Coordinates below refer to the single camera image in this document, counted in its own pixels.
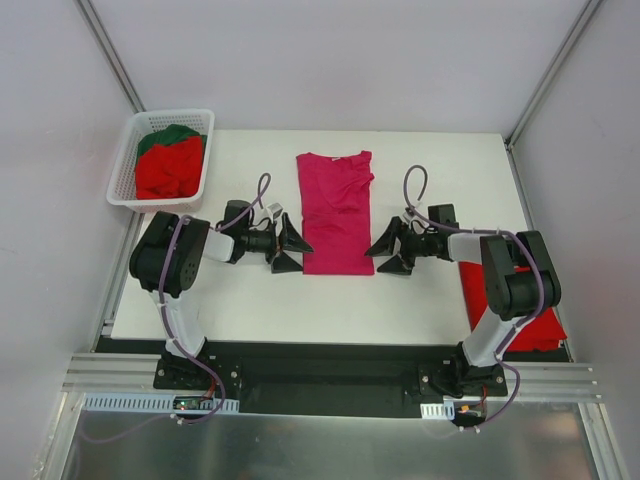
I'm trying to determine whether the green t shirt in basket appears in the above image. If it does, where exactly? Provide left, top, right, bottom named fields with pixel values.
left=137, top=124, right=207, bottom=159

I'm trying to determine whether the folded red t shirt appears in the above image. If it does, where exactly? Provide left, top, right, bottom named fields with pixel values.
left=458, top=262, right=567, bottom=353

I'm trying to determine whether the white perforated plastic basket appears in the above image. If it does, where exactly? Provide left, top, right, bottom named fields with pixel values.
left=106, top=108, right=215, bottom=213

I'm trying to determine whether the left aluminium frame post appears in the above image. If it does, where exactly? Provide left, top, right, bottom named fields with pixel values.
left=73, top=0, right=147, bottom=114

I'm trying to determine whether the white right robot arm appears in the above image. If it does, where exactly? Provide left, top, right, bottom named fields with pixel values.
left=366, top=204, right=561, bottom=395

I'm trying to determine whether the red t shirt in basket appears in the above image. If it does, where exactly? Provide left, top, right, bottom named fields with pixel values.
left=135, top=136, right=206, bottom=200

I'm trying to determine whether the right aluminium frame post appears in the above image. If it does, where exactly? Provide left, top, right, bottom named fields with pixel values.
left=505, top=0, right=605, bottom=152

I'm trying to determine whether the pink t shirt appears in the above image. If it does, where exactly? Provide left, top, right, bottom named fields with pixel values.
left=296, top=150, right=374, bottom=276

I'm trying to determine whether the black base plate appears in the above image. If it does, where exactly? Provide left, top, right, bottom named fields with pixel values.
left=97, top=339, right=508, bottom=418

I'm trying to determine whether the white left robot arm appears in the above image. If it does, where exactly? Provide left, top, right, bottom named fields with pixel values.
left=129, top=200, right=314, bottom=389

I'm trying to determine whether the aluminium frame post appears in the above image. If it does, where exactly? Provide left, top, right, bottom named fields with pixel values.
left=73, top=0, right=147, bottom=114
left=505, top=0, right=605, bottom=152

